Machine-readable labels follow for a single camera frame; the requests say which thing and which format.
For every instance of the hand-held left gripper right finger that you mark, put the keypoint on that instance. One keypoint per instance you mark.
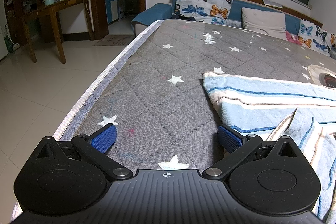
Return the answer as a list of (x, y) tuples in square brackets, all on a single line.
[(229, 138)]

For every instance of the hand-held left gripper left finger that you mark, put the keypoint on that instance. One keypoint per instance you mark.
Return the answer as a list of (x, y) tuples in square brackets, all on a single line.
[(105, 138)]

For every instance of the blue white striped shirt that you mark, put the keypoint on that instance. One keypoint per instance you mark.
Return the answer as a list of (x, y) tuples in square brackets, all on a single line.
[(262, 98)]

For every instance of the brown door mat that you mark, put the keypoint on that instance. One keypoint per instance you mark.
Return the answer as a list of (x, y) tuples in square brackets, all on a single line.
[(113, 40)]

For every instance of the round black induction cooktop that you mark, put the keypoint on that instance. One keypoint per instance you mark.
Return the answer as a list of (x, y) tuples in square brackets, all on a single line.
[(329, 79)]

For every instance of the pink cloth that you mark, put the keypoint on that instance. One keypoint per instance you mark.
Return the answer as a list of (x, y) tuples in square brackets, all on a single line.
[(291, 37)]

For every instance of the beige pillow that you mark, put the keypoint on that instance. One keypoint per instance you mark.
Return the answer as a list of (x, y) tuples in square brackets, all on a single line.
[(262, 22)]

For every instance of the butterfly print cushion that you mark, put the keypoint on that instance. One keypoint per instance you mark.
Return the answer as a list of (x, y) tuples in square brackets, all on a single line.
[(312, 37), (199, 6)]

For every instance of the blue white cabinet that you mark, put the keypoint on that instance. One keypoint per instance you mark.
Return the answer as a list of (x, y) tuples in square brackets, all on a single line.
[(111, 7)]

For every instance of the blue sofa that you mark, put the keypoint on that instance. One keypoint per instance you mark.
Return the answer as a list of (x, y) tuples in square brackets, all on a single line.
[(155, 11)]

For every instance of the wooden desk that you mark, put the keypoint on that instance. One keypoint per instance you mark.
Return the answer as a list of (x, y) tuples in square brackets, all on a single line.
[(52, 6)]

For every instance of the grey book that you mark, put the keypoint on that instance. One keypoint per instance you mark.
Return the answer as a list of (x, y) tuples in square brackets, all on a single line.
[(273, 3)]

